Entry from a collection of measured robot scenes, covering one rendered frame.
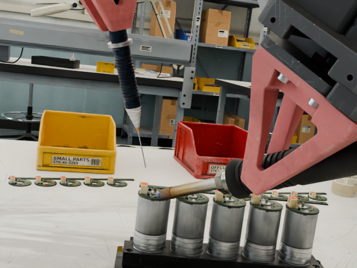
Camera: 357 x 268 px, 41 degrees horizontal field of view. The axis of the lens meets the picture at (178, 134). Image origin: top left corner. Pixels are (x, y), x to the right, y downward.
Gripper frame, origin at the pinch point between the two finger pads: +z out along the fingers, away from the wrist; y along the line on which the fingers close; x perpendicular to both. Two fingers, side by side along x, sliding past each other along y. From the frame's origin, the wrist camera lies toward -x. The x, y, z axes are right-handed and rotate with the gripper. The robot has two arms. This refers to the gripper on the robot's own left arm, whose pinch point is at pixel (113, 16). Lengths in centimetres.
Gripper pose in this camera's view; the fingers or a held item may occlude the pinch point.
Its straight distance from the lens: 30.5
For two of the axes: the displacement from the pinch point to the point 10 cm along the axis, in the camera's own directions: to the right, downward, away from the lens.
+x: -8.2, 3.1, -4.9
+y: -5.6, -1.8, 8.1
